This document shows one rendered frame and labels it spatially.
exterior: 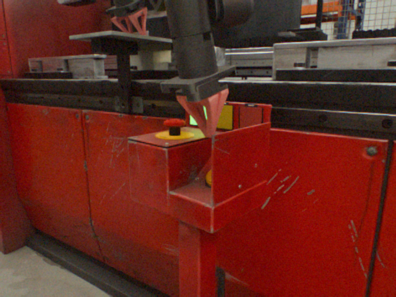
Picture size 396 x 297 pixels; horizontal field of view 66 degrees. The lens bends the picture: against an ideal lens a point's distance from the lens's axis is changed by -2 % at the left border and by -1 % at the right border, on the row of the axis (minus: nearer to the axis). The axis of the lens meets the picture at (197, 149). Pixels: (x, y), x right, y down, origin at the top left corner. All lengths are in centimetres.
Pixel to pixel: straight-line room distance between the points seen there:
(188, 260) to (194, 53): 38
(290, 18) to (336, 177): 86
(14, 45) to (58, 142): 60
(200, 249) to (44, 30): 151
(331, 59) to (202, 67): 46
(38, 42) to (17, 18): 14
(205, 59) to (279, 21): 104
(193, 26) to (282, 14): 105
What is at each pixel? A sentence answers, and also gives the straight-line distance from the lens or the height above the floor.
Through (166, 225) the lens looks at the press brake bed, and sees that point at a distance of 103.
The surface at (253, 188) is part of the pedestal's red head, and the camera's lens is 54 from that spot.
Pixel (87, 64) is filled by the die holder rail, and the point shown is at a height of 93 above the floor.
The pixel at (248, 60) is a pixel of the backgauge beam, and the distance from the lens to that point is 119.
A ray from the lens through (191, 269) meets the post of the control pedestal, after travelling 62.
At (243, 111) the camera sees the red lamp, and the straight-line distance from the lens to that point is 57.
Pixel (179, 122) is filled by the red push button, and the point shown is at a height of 81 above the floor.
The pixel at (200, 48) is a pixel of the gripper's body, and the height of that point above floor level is 92.
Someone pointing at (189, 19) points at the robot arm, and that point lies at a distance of 42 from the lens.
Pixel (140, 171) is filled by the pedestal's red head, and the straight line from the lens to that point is 55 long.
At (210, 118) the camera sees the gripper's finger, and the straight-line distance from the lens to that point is 46.
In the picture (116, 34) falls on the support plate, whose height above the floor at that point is 99.
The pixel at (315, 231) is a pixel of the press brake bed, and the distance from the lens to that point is 79.
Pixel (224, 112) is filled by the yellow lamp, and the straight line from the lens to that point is 59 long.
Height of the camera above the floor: 89
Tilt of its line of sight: 14 degrees down
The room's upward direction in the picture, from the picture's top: straight up
